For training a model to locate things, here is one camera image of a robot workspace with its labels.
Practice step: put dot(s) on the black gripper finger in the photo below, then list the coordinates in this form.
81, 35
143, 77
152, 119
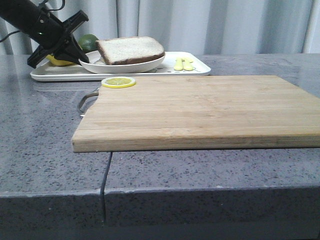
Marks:
71, 51

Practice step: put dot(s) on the bottom bread slice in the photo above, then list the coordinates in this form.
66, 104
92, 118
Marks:
100, 61

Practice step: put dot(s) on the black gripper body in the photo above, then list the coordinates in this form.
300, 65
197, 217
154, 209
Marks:
49, 32

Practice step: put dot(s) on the yellow plastic knife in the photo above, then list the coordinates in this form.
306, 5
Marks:
187, 63

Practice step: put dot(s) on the white bread slice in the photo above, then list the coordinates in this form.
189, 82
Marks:
129, 50

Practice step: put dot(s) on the grey curtain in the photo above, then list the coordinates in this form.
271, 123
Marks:
204, 27

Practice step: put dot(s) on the wooden cutting board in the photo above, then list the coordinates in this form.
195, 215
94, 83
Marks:
200, 112

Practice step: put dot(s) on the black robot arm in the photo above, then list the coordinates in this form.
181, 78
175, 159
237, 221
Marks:
22, 14

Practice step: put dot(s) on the lemon slice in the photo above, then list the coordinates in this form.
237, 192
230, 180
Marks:
118, 82

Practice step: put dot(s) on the metal cutting board handle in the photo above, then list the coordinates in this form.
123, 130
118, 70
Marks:
94, 93

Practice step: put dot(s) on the yellow lemon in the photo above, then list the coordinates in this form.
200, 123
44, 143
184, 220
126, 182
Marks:
57, 62

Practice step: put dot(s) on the green lime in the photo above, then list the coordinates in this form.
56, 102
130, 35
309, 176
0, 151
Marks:
87, 43

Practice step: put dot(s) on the white rectangular tray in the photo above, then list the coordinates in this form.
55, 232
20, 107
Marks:
48, 72

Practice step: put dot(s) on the white round plate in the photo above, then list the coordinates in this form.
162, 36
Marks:
118, 69

